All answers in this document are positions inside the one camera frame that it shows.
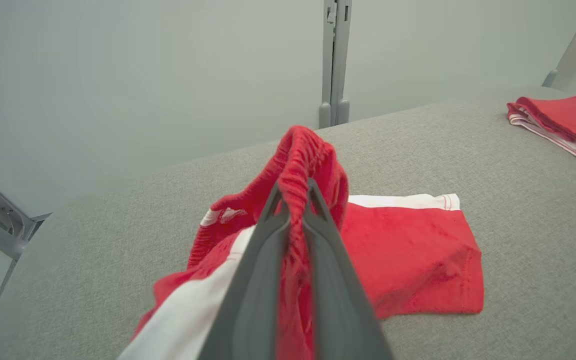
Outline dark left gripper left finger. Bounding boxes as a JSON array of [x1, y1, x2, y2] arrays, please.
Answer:
[[197, 182, 292, 360]]

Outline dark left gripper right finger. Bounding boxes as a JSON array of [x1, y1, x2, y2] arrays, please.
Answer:
[[302, 178, 394, 360]]

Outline red basketball shorts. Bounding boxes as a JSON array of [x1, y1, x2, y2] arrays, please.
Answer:
[[117, 125, 485, 360]]

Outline red basketball jersey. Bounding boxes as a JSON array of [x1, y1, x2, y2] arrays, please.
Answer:
[[506, 93, 576, 178]]

